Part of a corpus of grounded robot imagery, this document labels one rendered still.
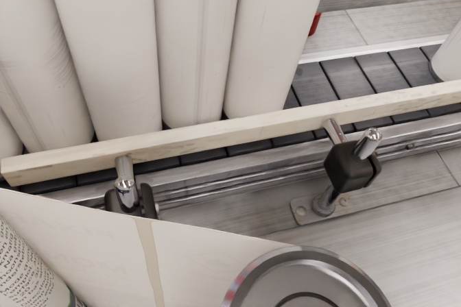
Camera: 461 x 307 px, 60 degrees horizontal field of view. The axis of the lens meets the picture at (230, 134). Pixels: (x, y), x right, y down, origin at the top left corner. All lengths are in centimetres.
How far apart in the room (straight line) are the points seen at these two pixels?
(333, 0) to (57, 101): 22
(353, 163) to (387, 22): 31
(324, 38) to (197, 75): 27
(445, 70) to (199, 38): 26
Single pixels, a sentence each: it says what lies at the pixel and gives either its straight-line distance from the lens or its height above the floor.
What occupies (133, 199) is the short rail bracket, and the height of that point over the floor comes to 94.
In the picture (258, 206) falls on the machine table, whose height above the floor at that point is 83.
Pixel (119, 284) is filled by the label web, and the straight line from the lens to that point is 17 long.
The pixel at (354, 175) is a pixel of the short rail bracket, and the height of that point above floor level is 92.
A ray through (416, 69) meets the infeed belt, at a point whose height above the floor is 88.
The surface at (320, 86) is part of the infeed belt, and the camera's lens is 38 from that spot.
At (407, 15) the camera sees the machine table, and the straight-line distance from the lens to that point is 59.
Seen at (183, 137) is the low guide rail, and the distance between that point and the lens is 28.
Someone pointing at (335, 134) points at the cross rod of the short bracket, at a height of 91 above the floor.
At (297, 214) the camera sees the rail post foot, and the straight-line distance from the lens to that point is 36.
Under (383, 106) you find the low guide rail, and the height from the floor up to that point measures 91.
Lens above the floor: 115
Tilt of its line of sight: 55 degrees down
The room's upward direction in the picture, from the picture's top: 10 degrees clockwise
